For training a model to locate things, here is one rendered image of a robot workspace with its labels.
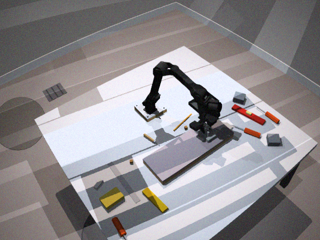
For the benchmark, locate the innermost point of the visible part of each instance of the red flat bar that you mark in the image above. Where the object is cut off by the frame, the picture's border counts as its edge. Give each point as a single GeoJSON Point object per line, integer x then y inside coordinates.
{"type": "Point", "coordinates": [248, 114]}

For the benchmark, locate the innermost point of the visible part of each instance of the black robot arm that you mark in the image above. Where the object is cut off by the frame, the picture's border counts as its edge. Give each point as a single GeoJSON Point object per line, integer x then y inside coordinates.
{"type": "Point", "coordinates": [197, 91]}

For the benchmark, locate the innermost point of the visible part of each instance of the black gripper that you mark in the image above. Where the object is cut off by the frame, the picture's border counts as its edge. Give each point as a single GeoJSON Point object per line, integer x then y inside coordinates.
{"type": "Point", "coordinates": [199, 125]}

